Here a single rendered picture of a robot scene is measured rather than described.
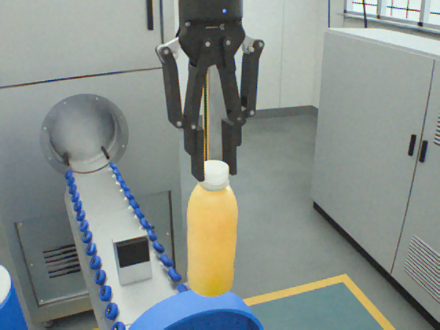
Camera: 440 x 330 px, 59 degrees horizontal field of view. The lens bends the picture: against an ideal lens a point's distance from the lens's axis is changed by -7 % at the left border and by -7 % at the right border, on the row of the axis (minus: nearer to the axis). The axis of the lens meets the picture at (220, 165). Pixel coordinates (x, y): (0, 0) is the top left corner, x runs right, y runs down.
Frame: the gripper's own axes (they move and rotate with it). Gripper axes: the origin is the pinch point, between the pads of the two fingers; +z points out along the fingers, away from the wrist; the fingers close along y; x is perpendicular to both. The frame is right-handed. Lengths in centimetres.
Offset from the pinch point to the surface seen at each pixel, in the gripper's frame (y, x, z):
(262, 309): -75, -110, 152
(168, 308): 6.4, -6.1, 29.9
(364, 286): -143, -98, 153
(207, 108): -26, -67, 15
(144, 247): 0, -50, 47
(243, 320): -9.1, -8.4, 41.2
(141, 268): 2, -52, 55
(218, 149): -29, -65, 29
